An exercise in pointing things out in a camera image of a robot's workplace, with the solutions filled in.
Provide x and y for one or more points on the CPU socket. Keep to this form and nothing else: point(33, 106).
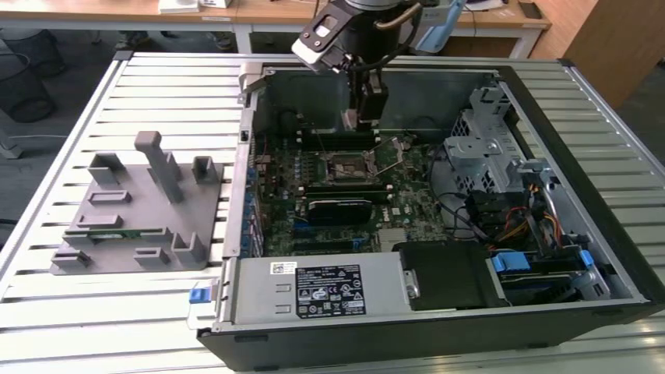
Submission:
point(347, 168)

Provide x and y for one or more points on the black PC case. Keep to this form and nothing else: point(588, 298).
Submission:
point(365, 343)

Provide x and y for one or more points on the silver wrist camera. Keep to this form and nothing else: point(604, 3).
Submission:
point(322, 35)

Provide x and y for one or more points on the grey power supply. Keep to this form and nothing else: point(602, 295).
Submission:
point(261, 288)

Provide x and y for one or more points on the blue disk carrier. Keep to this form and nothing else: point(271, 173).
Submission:
point(511, 264)

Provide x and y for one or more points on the blue case latch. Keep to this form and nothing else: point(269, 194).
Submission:
point(201, 295)

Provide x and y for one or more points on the short black expansion slot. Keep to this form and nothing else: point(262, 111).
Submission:
point(325, 245)

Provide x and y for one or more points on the dark phone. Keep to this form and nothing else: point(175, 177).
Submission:
point(531, 9)

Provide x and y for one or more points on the white stand foot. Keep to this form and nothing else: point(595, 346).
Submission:
point(11, 150)

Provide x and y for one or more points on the small white box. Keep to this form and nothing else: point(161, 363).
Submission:
point(215, 3)

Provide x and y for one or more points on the pale blue teach pendant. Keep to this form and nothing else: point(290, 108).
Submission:
point(431, 42)

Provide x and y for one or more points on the green RAM stick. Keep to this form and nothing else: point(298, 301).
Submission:
point(127, 234)

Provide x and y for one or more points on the black graphics card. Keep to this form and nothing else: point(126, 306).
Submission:
point(338, 213)

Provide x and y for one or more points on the metal drive cage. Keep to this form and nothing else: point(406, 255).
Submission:
point(478, 146)

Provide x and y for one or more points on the grey parts rack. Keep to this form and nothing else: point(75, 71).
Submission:
point(203, 218)

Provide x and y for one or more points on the wooden cabinet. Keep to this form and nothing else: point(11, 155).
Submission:
point(614, 46)

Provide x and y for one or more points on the CPU with silver top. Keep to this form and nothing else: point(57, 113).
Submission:
point(351, 121)

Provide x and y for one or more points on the black mesh waste bin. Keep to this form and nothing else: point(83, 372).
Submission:
point(45, 50)
point(26, 89)

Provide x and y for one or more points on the silver chipset heatsink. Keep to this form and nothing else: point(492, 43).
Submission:
point(393, 239)

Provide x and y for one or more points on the dark shoe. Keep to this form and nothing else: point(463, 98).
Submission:
point(223, 41)
point(137, 40)

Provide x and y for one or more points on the green motherboard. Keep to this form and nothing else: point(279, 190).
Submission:
point(417, 175)

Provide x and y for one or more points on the small blue plastic tab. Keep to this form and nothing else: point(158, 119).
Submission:
point(586, 260)

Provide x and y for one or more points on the black plastic bay shroud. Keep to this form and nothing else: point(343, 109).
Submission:
point(447, 272)

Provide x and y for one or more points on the wooden desk white frame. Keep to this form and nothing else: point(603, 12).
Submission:
point(494, 21)
point(105, 13)

